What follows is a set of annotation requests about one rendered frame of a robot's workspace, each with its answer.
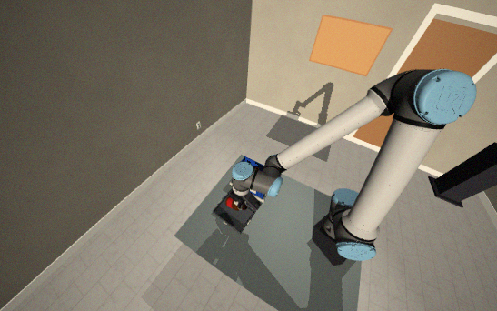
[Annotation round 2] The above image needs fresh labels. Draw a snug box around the brown bottle with red label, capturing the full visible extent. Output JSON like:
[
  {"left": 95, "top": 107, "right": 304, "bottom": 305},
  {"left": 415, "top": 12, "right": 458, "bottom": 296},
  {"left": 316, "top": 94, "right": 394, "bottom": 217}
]
[{"left": 225, "top": 196, "right": 247, "bottom": 211}]

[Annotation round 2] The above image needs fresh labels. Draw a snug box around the blue divided crate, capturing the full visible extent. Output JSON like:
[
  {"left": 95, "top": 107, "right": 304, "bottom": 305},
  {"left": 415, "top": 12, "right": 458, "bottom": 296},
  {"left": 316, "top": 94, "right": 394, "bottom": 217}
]
[{"left": 241, "top": 156, "right": 264, "bottom": 199}]

